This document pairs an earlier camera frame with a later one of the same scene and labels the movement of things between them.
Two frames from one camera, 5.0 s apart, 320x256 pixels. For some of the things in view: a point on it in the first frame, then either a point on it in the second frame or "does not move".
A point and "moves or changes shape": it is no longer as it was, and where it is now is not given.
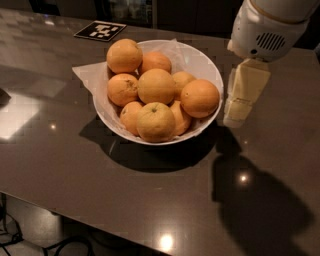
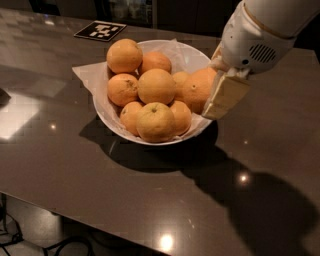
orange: (155, 60) does not move
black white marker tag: (100, 30) does not move
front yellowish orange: (155, 123) does not move
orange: (199, 98) moves or changes shape
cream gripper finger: (247, 78) -> (226, 92)
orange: (124, 56) does not move
